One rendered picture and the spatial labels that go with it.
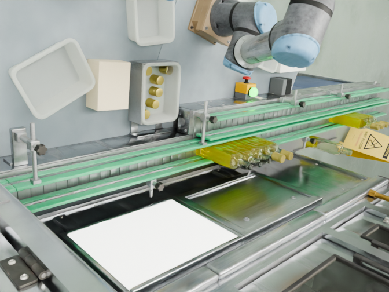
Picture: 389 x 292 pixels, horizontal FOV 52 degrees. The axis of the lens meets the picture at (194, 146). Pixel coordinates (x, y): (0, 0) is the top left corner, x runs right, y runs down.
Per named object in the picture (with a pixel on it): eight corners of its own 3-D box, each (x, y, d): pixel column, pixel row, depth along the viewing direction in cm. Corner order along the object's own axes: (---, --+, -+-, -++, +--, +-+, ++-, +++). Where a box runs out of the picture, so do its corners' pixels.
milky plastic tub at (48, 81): (-4, 66, 113) (7, 71, 107) (61, 32, 124) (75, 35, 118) (26, 116, 123) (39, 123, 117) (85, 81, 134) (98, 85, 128)
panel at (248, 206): (59, 242, 115) (126, 305, 92) (59, 233, 114) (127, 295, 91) (252, 175, 176) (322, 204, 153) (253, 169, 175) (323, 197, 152)
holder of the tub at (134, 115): (127, 134, 150) (139, 139, 145) (129, 60, 142) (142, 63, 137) (162, 128, 162) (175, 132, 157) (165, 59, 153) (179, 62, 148)
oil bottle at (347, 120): (328, 121, 234) (375, 133, 215) (330, 112, 232) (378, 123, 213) (333, 120, 237) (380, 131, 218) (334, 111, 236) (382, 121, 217)
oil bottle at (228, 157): (195, 154, 160) (235, 171, 146) (195, 141, 159) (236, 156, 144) (205, 152, 164) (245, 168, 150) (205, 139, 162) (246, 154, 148)
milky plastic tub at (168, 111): (128, 120, 148) (142, 126, 142) (129, 59, 141) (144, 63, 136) (164, 115, 160) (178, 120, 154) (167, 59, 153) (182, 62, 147)
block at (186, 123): (175, 131, 158) (187, 135, 154) (176, 108, 155) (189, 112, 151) (182, 130, 161) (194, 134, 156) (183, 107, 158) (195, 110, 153)
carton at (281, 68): (271, 59, 200) (281, 60, 196) (297, 57, 216) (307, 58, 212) (270, 70, 202) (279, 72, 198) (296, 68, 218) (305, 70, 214)
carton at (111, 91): (85, 106, 135) (97, 110, 130) (87, 58, 131) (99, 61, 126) (116, 104, 143) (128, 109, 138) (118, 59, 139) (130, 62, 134)
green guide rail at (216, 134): (195, 135, 157) (210, 141, 152) (195, 133, 157) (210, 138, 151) (377, 98, 274) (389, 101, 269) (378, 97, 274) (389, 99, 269)
